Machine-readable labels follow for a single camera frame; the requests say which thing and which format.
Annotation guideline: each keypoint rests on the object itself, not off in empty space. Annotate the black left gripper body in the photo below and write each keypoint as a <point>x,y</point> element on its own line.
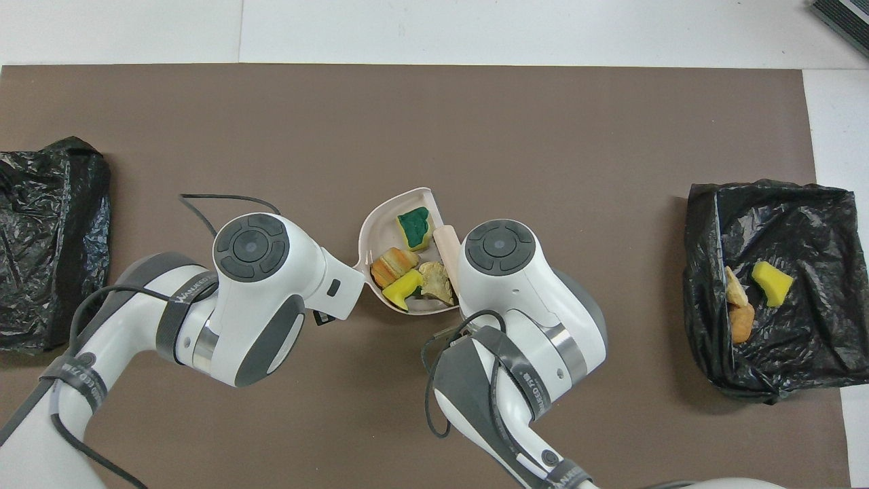
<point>324,318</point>

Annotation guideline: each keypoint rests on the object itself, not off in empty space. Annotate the yellow sponge piece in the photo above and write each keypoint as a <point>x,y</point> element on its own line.
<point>402,288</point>
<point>770,284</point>

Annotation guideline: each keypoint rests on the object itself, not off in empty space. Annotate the striped orange bread piece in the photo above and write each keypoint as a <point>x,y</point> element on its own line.
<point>735,292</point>
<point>392,265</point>

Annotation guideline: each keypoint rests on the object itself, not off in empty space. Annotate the beige plastic dustpan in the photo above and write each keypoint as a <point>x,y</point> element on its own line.
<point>380,231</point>

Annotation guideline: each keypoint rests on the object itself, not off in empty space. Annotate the pale torn bread chunk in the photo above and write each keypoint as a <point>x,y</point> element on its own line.
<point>438,282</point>

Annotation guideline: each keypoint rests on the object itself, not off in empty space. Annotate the green and yellow sponge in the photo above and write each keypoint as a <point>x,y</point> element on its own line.
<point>415,227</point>

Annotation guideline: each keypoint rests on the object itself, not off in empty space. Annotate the beige hand brush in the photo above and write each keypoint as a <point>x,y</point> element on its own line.
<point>448,248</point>

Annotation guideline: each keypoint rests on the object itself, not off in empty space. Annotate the brown bread roll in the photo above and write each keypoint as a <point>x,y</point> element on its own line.
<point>742,324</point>

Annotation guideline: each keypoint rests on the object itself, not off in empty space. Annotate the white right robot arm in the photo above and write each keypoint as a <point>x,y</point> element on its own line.
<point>529,305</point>

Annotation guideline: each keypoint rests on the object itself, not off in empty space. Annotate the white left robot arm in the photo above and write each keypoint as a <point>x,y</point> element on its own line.
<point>271,299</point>

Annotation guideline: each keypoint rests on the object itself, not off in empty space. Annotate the black bag wrapped bin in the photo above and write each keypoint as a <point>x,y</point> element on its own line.
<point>47,258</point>

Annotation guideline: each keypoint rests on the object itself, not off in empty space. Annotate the open black bag bin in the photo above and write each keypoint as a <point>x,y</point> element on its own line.
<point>801,238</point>

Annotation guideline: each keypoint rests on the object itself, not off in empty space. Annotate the brown table mat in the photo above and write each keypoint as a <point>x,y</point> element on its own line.
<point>339,136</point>

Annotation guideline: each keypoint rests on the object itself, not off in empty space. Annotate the grey ribbed device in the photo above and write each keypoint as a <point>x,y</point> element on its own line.
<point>845,17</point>

